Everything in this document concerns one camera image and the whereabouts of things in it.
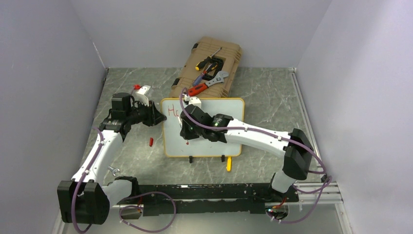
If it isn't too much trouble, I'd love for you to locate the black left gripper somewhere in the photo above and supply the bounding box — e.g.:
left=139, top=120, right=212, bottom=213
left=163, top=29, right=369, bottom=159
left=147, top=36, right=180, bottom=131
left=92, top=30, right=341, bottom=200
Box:
left=126, top=99, right=166, bottom=127

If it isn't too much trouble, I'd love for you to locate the white red whiteboard marker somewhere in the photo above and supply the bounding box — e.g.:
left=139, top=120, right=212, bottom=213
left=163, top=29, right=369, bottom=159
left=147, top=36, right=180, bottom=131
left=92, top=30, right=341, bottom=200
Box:
left=177, top=116, right=189, bottom=145

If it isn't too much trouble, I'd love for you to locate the yellow framed whiteboard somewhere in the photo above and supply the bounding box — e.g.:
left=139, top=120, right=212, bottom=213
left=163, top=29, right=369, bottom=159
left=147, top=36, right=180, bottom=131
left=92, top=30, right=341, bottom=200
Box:
left=160, top=97, right=245, bottom=157

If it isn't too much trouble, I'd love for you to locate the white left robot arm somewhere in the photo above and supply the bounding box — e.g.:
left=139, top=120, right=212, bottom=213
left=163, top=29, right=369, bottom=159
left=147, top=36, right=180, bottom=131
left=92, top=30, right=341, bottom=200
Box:
left=57, top=86, right=167, bottom=225

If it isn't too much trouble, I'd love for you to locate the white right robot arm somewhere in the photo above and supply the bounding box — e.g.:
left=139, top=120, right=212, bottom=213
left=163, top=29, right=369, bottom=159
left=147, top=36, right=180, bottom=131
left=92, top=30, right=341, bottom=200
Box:
left=180, top=104, right=313, bottom=202

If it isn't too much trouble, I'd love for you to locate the tan plastic tool case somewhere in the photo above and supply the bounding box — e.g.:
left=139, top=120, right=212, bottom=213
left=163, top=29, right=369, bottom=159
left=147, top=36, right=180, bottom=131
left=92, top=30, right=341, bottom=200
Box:
left=169, top=36, right=243, bottom=98

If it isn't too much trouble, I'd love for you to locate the yellow black screwdriver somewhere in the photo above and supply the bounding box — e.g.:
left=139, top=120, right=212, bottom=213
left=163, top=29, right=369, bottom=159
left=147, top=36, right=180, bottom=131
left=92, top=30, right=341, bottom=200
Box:
left=195, top=47, right=222, bottom=71

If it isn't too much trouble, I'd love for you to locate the small silver wrench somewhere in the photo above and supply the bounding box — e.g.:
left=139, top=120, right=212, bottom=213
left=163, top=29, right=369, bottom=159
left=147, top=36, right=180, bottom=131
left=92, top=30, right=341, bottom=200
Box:
left=108, top=166, right=120, bottom=177

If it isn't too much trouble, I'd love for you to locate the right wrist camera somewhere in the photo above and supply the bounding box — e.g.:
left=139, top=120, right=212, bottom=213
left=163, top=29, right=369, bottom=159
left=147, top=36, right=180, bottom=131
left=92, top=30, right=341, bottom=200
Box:
left=183, top=94, right=202, bottom=108

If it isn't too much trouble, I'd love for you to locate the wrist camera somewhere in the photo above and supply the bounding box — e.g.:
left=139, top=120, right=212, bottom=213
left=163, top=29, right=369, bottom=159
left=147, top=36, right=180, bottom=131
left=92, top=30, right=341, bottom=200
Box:
left=183, top=94, right=202, bottom=108
left=131, top=84, right=153, bottom=106

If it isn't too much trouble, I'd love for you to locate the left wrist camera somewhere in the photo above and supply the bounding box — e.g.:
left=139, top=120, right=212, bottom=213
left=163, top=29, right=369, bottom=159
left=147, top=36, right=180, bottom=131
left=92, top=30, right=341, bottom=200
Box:
left=131, top=84, right=153, bottom=106

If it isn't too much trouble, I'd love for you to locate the blue handled screwdriver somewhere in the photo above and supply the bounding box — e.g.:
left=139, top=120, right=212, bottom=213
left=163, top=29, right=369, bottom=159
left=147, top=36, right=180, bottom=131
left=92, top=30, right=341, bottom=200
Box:
left=192, top=62, right=218, bottom=87

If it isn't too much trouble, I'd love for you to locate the red handled adjustable wrench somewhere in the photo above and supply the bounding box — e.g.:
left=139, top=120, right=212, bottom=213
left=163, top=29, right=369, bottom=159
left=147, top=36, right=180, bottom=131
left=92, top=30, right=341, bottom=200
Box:
left=187, top=71, right=229, bottom=97

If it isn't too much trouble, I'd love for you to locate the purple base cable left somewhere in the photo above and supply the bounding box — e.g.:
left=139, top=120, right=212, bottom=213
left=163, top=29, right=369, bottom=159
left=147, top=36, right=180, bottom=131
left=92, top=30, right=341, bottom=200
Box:
left=118, top=191, right=176, bottom=234

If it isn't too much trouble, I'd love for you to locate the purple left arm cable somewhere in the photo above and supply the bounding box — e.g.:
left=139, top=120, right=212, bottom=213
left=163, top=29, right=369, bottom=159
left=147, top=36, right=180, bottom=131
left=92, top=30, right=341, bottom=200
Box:
left=71, top=126, right=105, bottom=234

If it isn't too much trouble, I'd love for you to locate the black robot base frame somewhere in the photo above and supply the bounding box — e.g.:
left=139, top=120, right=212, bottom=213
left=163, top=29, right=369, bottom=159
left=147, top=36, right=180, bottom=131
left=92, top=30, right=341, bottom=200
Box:
left=119, top=176, right=299, bottom=216

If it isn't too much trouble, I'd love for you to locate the aluminium rail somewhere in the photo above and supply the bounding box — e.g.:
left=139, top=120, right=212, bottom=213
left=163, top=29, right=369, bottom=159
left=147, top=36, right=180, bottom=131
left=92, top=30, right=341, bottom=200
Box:
left=292, top=182, right=343, bottom=202

